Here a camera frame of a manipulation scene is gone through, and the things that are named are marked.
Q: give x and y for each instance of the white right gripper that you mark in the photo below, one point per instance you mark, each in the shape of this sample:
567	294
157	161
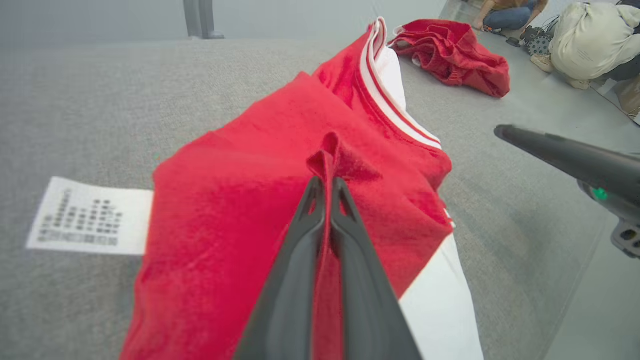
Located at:
631	235

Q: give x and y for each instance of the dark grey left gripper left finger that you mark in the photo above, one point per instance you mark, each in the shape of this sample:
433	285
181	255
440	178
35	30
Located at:
285	310

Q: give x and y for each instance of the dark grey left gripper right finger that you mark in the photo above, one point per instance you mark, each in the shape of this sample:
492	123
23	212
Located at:
370	320

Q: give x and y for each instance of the red jersey with white sleeves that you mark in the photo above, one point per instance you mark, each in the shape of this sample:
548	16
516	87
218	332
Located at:
225	225

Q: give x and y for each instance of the red shorts with white trim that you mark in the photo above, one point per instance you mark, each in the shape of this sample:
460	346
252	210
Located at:
460	60

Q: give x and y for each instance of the person in beige jacket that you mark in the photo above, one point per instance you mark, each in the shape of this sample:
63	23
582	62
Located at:
590	40

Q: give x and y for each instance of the person in blue jeans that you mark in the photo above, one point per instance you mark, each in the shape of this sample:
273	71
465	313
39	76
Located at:
510	17

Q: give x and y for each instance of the grey rounded post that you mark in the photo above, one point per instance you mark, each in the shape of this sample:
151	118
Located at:
192	17
210	17

